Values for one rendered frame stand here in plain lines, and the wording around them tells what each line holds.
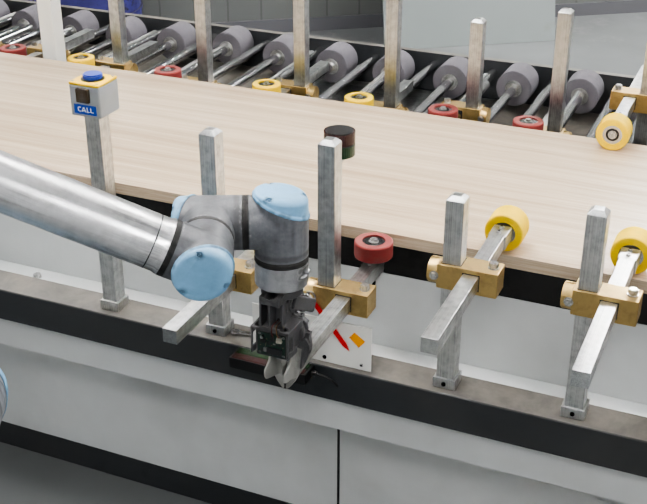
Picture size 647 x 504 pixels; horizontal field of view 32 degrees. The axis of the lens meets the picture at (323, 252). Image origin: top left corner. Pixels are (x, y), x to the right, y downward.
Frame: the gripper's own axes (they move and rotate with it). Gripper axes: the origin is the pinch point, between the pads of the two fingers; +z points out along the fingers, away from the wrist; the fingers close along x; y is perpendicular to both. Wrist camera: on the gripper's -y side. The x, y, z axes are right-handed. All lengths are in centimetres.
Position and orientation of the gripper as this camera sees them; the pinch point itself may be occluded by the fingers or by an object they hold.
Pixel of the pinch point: (287, 379)
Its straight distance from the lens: 200.0
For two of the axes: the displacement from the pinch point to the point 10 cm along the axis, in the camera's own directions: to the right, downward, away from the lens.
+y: -4.0, 3.9, -8.3
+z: -0.1, 9.0, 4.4
